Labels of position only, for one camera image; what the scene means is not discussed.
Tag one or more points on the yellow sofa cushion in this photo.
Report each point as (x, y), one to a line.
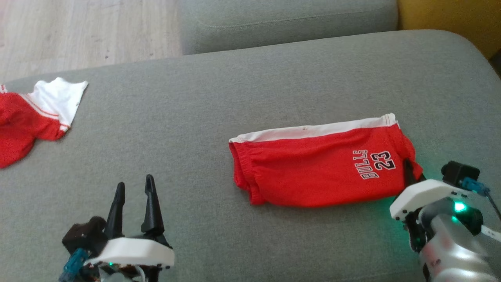
(450, 19)

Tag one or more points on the large grey sofa seat cushion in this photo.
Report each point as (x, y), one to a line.
(195, 117)

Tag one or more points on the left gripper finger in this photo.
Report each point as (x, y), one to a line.
(152, 211)
(116, 215)

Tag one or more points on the blue right wrist camera plug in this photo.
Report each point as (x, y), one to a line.
(474, 185)

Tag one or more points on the red Bulls 23 shorts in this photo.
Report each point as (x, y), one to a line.
(313, 172)

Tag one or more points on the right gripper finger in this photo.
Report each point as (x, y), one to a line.
(410, 172)

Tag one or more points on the red white striped jersey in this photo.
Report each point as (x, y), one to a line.
(23, 117)

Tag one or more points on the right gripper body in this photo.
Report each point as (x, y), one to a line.
(422, 194)

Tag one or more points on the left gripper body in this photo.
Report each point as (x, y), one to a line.
(133, 250)

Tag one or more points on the blue wrist camera plug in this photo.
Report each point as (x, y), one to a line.
(74, 264)
(474, 185)

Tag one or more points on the blue left wrist camera plug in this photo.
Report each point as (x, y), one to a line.
(74, 264)

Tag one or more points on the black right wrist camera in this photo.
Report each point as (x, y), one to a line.
(460, 172)

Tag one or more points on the small grey sofa cushion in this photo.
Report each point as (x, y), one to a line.
(282, 19)

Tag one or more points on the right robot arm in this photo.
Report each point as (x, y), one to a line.
(450, 250)

